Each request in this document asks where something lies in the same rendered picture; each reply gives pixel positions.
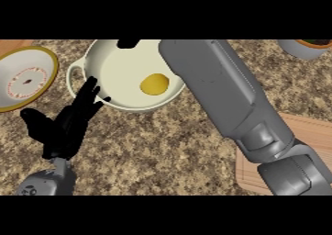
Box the yellow lemon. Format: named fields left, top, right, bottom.
left=139, top=73, right=170, bottom=96

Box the cream white pot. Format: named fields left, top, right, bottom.
left=64, top=39, right=188, bottom=113

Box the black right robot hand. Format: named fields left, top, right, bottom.
left=116, top=39, right=141, bottom=50

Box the white bowl with yellow rim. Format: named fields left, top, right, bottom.
left=0, top=45, right=60, bottom=114

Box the pale wooden board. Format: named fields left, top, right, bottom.
left=0, top=39, right=35, bottom=62

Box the wooden cutting board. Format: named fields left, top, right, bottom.
left=234, top=111, right=332, bottom=196

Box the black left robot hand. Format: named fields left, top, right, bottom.
left=19, top=75, right=111, bottom=162

